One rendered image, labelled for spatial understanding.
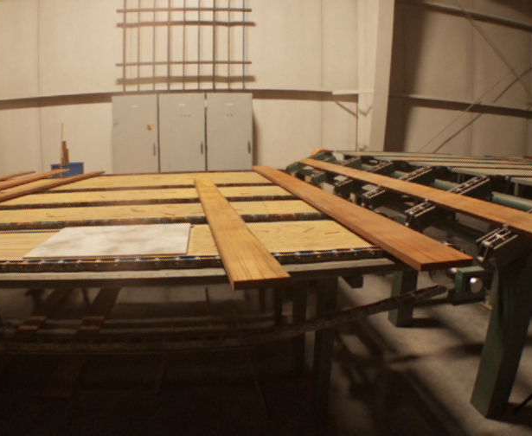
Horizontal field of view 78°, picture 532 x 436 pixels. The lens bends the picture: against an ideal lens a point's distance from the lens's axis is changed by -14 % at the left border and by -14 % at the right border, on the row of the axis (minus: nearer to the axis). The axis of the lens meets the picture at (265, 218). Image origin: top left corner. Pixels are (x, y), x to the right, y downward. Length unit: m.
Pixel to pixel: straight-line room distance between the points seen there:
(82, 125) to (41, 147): 0.96
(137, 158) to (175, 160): 0.65
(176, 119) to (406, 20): 5.20
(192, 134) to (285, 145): 1.87
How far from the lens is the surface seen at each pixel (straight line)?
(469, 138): 9.33
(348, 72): 7.87
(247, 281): 0.96
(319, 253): 1.27
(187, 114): 6.65
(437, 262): 1.19
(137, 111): 6.74
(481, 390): 2.00
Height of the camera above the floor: 1.23
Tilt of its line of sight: 12 degrees down
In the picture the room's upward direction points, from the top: straight up
